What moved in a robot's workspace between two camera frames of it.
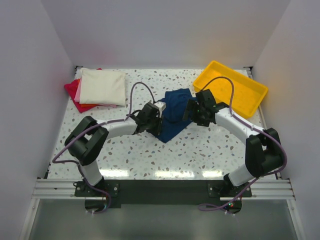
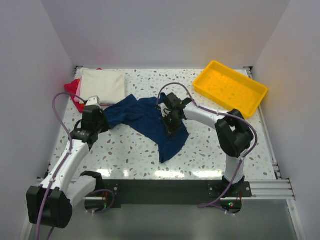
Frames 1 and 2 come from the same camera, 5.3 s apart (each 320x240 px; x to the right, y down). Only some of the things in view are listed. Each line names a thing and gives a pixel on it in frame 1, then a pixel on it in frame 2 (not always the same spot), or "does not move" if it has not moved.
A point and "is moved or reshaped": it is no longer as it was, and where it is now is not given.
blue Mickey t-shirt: (176, 102) is moved or reshaped
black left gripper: (158, 129) -> (106, 126)
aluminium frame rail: (63, 189) does not move
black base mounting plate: (163, 191) does not move
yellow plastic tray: (248, 92) does not move
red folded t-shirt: (71, 89) does not move
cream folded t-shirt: (102, 87) does not move
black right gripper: (191, 105) -> (170, 129)
